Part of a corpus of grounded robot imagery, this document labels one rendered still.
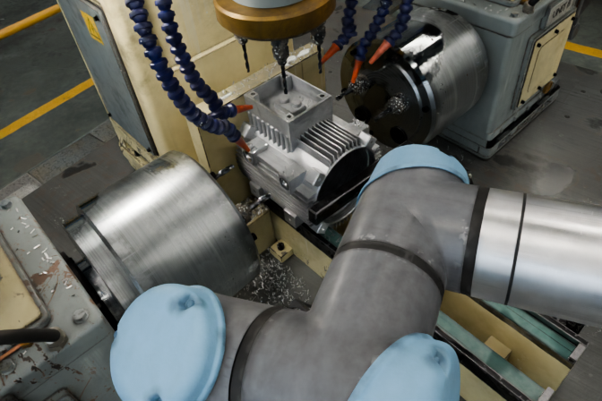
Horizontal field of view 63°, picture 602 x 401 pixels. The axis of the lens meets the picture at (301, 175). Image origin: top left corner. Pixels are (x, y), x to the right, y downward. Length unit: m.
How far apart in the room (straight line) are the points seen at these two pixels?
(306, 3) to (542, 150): 0.79
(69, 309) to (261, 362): 0.39
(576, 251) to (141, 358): 0.25
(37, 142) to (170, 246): 2.41
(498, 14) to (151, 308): 0.91
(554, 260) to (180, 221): 0.49
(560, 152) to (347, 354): 1.12
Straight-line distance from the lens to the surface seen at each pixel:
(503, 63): 1.11
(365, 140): 0.85
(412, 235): 0.32
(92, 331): 0.63
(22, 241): 0.75
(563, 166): 1.31
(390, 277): 0.30
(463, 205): 0.33
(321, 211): 0.80
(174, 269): 0.69
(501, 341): 0.93
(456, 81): 0.99
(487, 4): 1.12
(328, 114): 0.87
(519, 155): 1.30
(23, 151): 3.03
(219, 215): 0.70
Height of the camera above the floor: 1.65
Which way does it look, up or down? 45 degrees down
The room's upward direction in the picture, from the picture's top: 7 degrees counter-clockwise
